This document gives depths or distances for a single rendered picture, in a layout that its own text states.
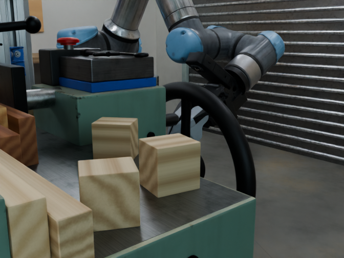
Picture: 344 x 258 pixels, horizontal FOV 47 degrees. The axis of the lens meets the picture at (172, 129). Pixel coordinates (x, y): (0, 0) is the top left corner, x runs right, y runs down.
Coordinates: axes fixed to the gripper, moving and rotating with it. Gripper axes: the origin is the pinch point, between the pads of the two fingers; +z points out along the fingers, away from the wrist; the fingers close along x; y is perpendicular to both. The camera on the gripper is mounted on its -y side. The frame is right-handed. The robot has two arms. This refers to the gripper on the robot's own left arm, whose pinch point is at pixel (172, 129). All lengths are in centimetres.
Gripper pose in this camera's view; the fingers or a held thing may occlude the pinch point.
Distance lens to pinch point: 76.9
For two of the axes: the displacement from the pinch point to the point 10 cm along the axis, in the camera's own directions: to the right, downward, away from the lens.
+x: -6.5, -1.8, 7.4
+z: -6.6, 6.2, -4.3
